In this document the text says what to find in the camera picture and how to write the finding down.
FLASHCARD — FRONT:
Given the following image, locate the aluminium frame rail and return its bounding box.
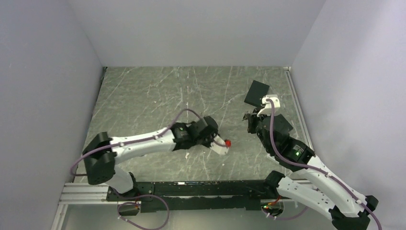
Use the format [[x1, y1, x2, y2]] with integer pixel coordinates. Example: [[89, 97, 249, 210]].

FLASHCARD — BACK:
[[51, 183, 108, 230]]

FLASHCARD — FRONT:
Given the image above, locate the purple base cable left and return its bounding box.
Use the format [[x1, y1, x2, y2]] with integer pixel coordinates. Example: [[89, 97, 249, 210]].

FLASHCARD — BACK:
[[116, 193, 170, 230]]

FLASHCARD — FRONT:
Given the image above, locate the black square plate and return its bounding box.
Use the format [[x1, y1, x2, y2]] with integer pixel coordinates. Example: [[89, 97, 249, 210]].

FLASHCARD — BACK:
[[244, 80, 270, 107]]

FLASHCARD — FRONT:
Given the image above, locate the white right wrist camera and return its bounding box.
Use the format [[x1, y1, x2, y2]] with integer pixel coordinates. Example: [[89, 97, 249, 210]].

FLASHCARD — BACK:
[[257, 94, 281, 117]]

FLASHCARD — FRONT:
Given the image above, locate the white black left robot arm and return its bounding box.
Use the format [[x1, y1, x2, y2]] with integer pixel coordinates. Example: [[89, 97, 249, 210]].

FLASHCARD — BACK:
[[82, 116, 231, 201]]

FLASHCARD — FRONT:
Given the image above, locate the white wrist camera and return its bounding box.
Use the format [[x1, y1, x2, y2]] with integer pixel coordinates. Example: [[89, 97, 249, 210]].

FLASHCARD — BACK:
[[257, 94, 281, 117], [210, 135, 231, 155]]

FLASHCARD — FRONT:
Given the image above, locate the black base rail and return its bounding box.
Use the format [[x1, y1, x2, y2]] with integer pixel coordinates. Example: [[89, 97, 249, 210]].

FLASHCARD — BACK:
[[106, 180, 278, 213]]

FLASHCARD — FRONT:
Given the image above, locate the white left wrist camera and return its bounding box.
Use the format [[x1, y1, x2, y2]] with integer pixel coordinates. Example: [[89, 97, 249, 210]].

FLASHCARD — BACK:
[[210, 135, 231, 155]]

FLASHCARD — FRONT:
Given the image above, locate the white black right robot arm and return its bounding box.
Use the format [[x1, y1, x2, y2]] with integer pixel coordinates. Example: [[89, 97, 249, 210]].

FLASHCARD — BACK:
[[243, 109, 382, 230]]

